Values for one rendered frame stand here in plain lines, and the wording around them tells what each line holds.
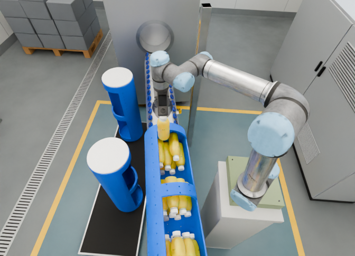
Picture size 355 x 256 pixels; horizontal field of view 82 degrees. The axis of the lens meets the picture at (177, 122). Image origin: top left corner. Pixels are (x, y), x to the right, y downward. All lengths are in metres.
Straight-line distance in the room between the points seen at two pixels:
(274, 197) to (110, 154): 1.02
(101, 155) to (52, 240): 1.28
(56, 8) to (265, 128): 3.72
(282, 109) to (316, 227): 2.19
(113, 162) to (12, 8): 3.44
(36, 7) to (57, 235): 3.21
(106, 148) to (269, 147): 1.13
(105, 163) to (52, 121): 1.99
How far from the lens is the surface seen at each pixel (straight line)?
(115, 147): 1.50
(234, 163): 1.24
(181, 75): 0.77
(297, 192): 2.79
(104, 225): 2.26
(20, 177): 3.02
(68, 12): 3.94
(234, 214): 1.20
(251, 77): 0.77
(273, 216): 1.27
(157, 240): 1.08
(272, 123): 0.60
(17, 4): 4.33
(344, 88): 2.38
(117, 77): 2.00
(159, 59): 0.81
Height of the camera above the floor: 2.27
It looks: 52 degrees down
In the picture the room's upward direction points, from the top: 2 degrees clockwise
